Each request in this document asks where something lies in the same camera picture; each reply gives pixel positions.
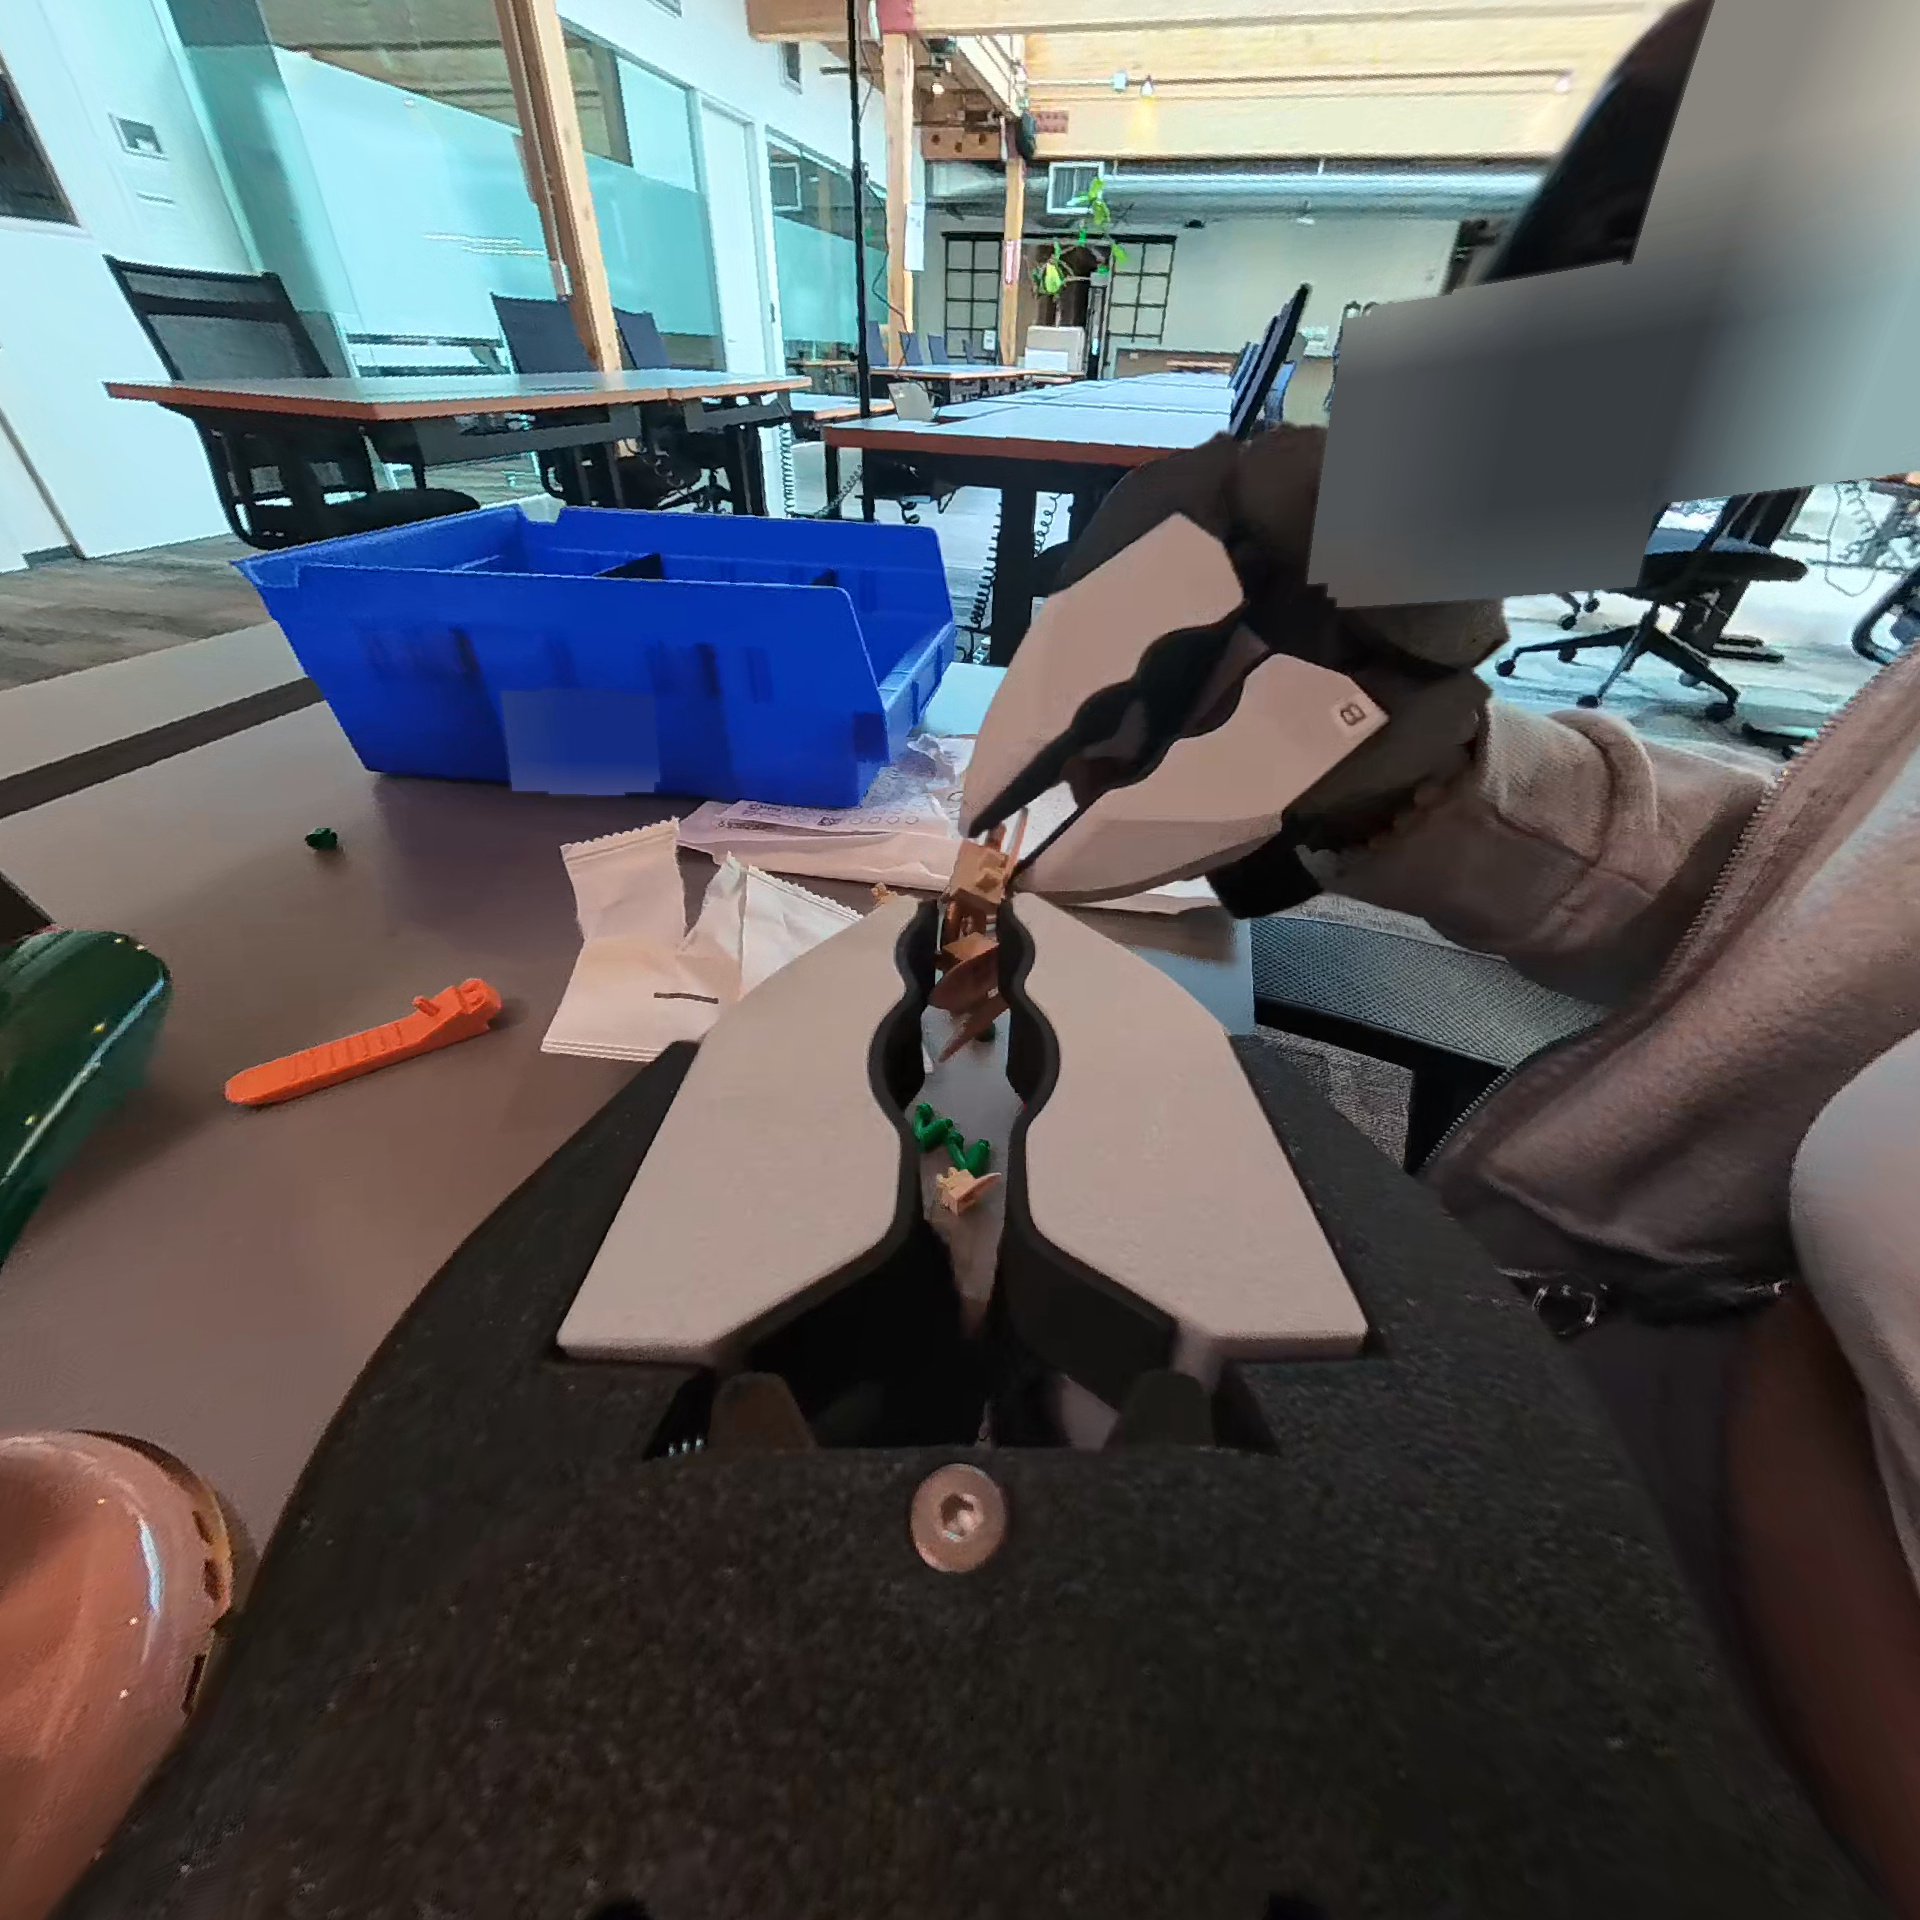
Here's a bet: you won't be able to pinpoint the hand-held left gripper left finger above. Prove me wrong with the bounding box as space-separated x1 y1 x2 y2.
555 895 976 1443

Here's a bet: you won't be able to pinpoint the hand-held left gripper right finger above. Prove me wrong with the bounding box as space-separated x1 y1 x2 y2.
976 895 1371 1443

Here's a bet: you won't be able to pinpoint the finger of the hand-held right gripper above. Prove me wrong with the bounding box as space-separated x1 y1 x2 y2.
961 517 1251 836
984 645 1393 905

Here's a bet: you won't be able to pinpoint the person's right forearm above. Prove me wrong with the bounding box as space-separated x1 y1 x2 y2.
1351 701 1778 963

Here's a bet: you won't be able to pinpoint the grey desk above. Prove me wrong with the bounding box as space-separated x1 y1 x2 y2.
0 622 1256 1576

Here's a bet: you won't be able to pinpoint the long wooden-top desk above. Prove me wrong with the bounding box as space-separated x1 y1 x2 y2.
106 367 819 518

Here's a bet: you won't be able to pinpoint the person's right hand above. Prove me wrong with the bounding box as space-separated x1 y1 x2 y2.
1282 660 1509 902

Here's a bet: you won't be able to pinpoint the row of black monitors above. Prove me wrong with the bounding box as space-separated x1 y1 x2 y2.
1228 285 1315 441

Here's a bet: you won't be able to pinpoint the hanging green plant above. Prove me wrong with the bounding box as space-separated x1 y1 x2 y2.
1032 175 1130 300

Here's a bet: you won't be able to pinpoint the printed white paper sheet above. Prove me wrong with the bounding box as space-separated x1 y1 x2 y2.
675 731 1226 917

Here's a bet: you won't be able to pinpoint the orange brick separator tool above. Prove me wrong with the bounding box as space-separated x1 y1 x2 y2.
224 975 506 1112

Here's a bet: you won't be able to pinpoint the black pole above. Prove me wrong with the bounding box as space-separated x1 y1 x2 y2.
843 0 880 518

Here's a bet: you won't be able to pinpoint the blue plastic bin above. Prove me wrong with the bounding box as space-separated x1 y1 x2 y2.
232 503 963 812

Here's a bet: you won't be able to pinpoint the person's legs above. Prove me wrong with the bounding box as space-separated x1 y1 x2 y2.
1515 1276 1920 1920

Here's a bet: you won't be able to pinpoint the blue office chair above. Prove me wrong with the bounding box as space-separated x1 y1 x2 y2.
492 292 601 376

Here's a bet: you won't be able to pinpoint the brick orchid model in pot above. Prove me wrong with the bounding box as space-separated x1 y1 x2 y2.
0 871 242 1808

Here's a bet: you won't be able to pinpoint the black mesh office chair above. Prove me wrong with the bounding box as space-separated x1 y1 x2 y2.
106 256 482 548

